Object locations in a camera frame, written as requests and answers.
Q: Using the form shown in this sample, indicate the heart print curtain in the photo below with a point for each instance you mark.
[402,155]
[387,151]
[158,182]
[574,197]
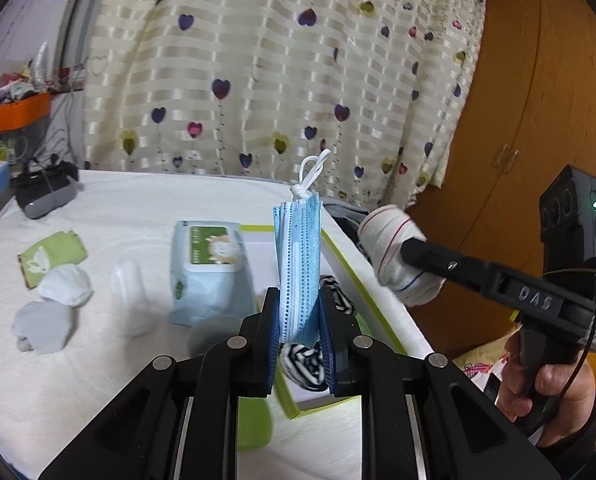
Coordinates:
[278,60]

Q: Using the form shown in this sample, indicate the yellow-green cardboard box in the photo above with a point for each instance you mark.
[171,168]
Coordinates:
[290,405]

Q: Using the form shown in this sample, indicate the blue face mask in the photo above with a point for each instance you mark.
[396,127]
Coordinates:
[298,260]

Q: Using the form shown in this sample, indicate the person's right hand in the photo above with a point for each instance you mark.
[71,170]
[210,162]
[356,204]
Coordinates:
[563,390]

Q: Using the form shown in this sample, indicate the grey baby mitten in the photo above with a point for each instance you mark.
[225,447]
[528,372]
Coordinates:
[43,327]

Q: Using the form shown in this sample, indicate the grey garment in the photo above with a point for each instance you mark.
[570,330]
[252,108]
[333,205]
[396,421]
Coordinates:
[345,209]

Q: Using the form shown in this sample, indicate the orange tray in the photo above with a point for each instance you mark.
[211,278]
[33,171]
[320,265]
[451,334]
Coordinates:
[13,112]

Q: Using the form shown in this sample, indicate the beige cloth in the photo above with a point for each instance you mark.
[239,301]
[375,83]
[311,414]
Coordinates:
[383,240]

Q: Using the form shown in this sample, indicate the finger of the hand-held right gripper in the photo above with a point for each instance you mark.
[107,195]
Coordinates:
[443,262]

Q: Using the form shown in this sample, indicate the wet wipes pack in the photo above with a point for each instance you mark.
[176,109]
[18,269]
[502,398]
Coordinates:
[203,280]

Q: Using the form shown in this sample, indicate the green bunny towel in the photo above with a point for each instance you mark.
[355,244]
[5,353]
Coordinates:
[53,255]

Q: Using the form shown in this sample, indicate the white sock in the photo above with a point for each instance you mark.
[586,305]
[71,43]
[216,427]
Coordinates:
[133,300]

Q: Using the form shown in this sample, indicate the patterned bedding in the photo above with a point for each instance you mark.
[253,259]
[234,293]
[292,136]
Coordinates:
[483,365]

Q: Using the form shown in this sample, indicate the green jar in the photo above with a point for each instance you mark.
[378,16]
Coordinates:
[255,425]

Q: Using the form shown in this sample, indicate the wooden wardrobe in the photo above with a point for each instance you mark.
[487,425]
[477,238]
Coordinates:
[528,85]

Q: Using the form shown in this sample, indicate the white baby mitten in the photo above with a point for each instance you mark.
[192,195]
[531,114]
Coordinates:
[65,285]

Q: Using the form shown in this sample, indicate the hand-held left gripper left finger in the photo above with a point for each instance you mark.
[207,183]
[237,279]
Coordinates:
[273,330]

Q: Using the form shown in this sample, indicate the black grey device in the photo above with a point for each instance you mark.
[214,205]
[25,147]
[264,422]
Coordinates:
[45,190]

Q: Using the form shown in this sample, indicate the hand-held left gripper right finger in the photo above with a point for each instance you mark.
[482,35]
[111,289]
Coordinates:
[328,330]

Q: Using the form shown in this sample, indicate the dark plastic jar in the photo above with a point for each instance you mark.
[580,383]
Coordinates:
[213,335]

